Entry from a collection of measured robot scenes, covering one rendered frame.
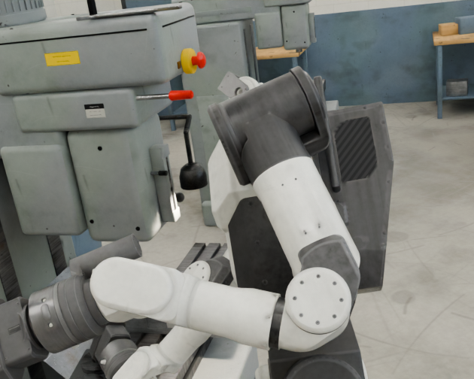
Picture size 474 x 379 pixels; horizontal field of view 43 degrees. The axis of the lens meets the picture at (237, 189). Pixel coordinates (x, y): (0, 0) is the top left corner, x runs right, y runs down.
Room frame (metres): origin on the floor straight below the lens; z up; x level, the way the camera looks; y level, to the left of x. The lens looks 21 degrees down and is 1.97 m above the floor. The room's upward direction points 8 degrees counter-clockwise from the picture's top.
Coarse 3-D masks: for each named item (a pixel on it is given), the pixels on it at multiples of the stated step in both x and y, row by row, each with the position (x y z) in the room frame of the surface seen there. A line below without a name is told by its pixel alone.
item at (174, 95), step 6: (174, 90) 1.38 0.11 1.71; (180, 90) 1.37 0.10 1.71; (186, 90) 1.37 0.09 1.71; (138, 96) 1.40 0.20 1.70; (144, 96) 1.40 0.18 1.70; (150, 96) 1.39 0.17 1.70; (156, 96) 1.39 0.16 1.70; (162, 96) 1.38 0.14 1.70; (168, 96) 1.38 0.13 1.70; (174, 96) 1.37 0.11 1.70; (180, 96) 1.36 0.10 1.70; (186, 96) 1.36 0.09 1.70; (192, 96) 1.36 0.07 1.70
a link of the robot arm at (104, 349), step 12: (108, 324) 1.18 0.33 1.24; (120, 324) 1.19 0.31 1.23; (108, 336) 1.15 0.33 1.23; (120, 336) 1.15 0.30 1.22; (96, 348) 1.17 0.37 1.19; (108, 348) 1.11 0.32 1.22; (120, 348) 1.10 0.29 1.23; (132, 348) 1.11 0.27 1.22; (96, 360) 1.17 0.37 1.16; (108, 360) 1.09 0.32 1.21
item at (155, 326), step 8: (128, 320) 1.61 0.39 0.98; (136, 320) 1.60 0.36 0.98; (144, 320) 1.59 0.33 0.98; (152, 320) 1.59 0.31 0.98; (128, 328) 1.61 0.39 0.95; (136, 328) 1.60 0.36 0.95; (144, 328) 1.59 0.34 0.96; (152, 328) 1.59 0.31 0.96; (160, 328) 1.58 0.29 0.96; (168, 328) 1.57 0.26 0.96; (216, 336) 1.52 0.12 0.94
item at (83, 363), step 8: (88, 352) 1.26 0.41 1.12; (80, 360) 1.23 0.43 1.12; (88, 360) 1.20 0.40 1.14; (80, 368) 1.19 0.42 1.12; (88, 368) 1.17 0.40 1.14; (96, 368) 1.17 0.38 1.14; (72, 376) 1.17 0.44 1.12; (80, 376) 1.15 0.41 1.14; (88, 376) 1.14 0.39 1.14; (96, 376) 1.14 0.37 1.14; (104, 376) 1.15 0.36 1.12
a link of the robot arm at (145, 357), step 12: (144, 348) 1.05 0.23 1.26; (156, 348) 1.04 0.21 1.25; (132, 360) 1.03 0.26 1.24; (144, 360) 1.01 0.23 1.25; (156, 360) 1.01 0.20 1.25; (168, 360) 1.02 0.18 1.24; (120, 372) 1.03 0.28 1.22; (132, 372) 1.01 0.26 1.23; (144, 372) 0.99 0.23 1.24; (156, 372) 1.00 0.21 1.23
